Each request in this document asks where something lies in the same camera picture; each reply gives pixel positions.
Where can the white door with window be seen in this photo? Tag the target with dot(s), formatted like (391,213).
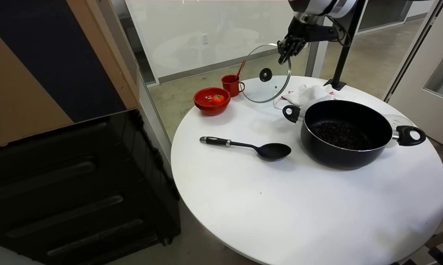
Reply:
(427,116)

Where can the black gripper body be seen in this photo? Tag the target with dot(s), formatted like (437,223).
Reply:
(310,32)

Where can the red cup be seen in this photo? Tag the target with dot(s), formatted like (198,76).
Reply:
(229,86)

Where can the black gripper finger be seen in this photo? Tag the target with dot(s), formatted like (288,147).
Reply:
(281,54)
(294,48)

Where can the glass lid with black knob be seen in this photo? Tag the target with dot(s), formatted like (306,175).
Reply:
(265,76)

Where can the black drawer cabinet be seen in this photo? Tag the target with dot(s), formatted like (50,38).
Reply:
(82,197)

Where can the red bowl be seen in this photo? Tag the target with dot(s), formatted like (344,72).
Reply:
(212,107)

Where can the black camera stand pole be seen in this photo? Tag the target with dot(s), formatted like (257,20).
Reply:
(346,54)

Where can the grey door frame post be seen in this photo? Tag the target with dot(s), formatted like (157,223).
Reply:
(318,61)

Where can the red plastic spoon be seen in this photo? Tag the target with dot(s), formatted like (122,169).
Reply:
(240,70)

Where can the dark brown beans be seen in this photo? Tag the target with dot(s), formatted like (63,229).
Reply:
(341,135)

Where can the black plastic serving spoon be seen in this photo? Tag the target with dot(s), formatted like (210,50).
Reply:
(274,151)

